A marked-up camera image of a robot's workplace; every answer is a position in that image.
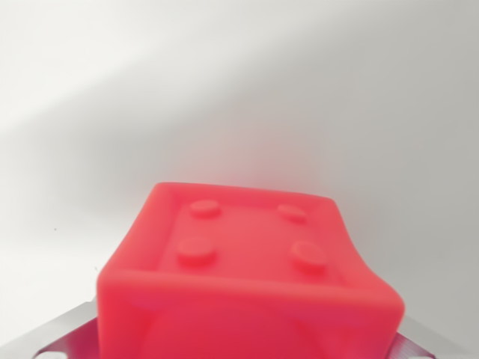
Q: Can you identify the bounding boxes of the red studded cube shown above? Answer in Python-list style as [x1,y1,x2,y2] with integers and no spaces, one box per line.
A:
[94,181,406,359]

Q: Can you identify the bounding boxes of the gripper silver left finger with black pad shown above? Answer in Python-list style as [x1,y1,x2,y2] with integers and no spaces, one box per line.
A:
[0,298,101,359]

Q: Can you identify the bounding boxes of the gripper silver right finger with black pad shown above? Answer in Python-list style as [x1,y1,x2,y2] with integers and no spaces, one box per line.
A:
[388,316,445,359]

